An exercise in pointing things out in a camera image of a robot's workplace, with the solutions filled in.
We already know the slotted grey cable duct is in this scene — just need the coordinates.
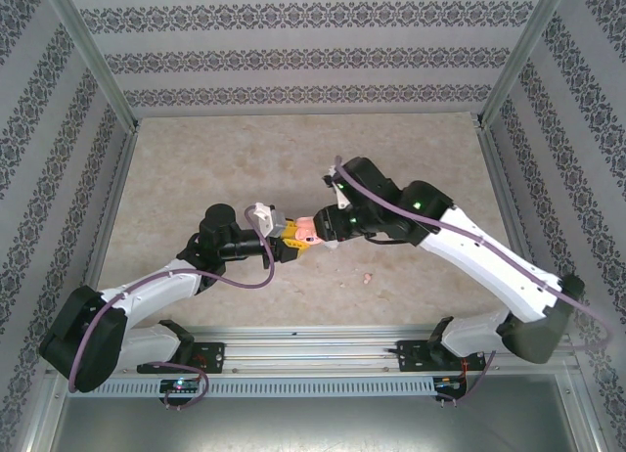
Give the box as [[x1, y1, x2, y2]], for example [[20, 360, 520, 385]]
[[63, 373, 470, 399]]

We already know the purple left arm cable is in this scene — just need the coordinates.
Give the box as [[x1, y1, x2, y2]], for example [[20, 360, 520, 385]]
[[67, 204, 276, 394]]

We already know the aluminium side rail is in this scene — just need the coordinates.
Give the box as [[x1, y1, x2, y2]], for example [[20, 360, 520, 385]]
[[80, 126, 143, 296], [476, 123, 596, 326]]

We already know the short purple cable loop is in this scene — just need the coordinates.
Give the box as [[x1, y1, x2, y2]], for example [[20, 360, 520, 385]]
[[163, 361, 211, 412], [457, 351, 498, 404]]

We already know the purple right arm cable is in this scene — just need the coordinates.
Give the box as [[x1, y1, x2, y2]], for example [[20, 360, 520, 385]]
[[332, 156, 615, 350]]

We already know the aluminium frame post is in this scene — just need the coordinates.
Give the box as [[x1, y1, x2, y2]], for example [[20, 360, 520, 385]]
[[476, 0, 576, 130], [38, 0, 143, 130]]

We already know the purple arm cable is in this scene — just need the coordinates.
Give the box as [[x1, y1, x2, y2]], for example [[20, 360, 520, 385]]
[[67, 204, 276, 394], [332, 156, 615, 350]]

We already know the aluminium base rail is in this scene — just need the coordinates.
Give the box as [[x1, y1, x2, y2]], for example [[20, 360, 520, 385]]
[[116, 324, 573, 375]]

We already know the grey sheet metal panel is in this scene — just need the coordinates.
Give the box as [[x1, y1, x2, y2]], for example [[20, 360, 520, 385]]
[[28, 373, 603, 452]]

